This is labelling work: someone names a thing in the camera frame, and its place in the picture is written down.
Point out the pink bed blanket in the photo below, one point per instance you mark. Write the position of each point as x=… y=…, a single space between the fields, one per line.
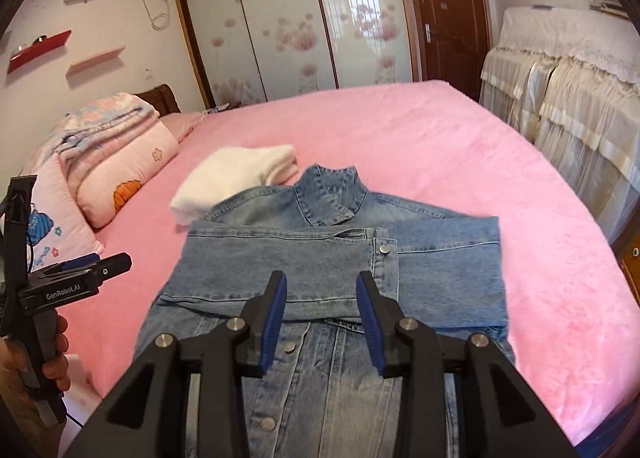
x=450 y=148

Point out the person's left hand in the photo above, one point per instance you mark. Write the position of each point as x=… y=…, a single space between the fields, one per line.
x=56 y=368

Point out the dark wooden headboard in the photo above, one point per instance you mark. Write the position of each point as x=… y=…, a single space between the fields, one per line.
x=162 y=98

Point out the red wall shelf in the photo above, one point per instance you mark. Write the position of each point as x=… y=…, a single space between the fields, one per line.
x=40 y=51

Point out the blue denim jacket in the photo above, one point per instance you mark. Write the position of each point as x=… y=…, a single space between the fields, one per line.
x=325 y=248

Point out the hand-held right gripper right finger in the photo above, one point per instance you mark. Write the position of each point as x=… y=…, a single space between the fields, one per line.
x=372 y=333

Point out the brown wooden door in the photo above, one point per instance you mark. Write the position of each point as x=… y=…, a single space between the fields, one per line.
x=450 y=13

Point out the folded pink quilt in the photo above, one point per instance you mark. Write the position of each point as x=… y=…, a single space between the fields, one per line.
x=135 y=163

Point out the white folded garment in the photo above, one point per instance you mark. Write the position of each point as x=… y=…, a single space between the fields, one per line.
x=225 y=173

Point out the lace covered furniture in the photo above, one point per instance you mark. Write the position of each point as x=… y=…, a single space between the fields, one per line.
x=575 y=113

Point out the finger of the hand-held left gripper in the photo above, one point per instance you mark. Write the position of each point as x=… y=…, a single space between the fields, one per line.
x=75 y=264
x=115 y=265

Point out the pink wall shelf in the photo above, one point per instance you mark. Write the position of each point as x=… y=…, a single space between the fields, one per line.
x=97 y=61

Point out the pink printed pillow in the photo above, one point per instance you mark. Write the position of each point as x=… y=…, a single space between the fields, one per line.
x=65 y=208

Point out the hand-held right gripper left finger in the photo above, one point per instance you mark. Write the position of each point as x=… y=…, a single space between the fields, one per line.
x=267 y=333

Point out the person's left forearm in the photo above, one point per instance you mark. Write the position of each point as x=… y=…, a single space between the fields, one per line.
x=12 y=413

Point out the floral sliding door wardrobe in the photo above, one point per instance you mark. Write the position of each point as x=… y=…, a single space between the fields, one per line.
x=280 y=23

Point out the wooden drawer cabinet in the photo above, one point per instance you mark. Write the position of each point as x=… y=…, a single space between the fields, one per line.
x=632 y=263

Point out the stack of books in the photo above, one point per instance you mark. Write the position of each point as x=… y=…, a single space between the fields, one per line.
x=610 y=1

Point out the folded floral quilt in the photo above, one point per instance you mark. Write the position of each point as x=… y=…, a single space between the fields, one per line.
x=100 y=113

